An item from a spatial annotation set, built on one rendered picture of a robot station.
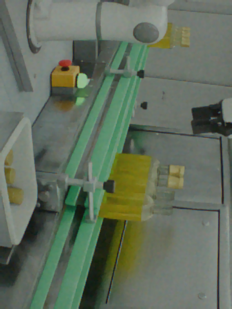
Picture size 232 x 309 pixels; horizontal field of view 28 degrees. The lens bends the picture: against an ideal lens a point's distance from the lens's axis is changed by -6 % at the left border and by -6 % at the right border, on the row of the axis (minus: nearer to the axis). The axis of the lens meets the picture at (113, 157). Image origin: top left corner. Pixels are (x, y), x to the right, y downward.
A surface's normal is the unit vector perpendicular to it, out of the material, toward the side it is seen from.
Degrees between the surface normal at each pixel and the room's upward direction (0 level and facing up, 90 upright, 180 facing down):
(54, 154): 90
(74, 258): 90
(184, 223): 90
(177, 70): 90
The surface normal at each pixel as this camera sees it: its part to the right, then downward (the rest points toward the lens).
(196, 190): 0.00, -0.83
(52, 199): -0.16, 0.56
